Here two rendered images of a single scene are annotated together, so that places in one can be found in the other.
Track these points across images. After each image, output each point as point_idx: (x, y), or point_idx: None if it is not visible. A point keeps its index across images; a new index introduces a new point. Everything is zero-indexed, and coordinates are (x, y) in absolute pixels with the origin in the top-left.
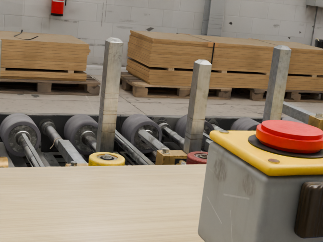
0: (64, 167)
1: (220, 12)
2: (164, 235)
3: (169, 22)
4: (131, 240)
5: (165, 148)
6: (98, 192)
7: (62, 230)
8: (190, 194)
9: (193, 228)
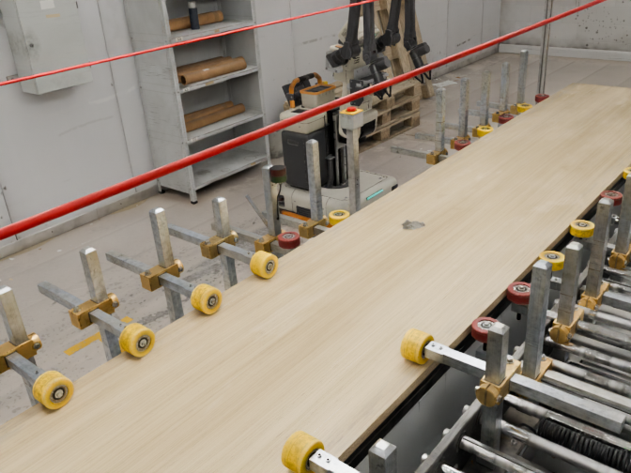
0: (550, 241)
1: None
2: (446, 227)
3: None
4: (452, 221)
5: (576, 305)
6: (505, 235)
7: (477, 214)
8: (473, 252)
9: (442, 235)
